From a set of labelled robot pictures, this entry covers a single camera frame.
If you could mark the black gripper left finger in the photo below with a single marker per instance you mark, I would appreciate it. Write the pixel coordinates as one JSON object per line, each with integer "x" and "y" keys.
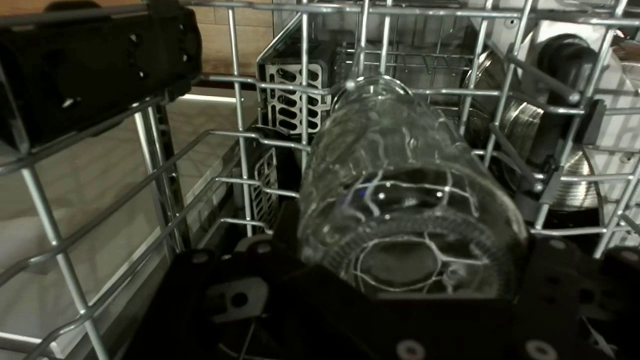
{"x": 217, "y": 306}

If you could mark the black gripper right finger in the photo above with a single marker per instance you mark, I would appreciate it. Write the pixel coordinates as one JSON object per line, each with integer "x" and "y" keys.
{"x": 573, "y": 306}

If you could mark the grey cutlery basket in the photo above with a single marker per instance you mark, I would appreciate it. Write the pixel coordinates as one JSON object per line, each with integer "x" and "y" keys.
{"x": 283, "y": 111}

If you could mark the white wire dishwasher rack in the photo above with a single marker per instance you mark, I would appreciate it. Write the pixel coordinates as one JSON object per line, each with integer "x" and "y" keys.
{"x": 128, "y": 134}

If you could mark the clear glass jar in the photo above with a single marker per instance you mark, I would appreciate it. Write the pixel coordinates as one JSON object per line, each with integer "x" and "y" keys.
{"x": 397, "y": 205}

